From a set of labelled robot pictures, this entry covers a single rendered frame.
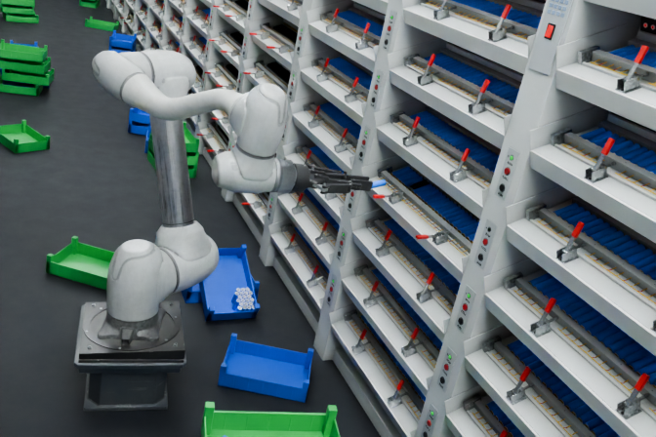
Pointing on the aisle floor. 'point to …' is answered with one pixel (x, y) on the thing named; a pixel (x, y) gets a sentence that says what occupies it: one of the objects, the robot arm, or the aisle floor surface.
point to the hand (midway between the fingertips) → (358, 182)
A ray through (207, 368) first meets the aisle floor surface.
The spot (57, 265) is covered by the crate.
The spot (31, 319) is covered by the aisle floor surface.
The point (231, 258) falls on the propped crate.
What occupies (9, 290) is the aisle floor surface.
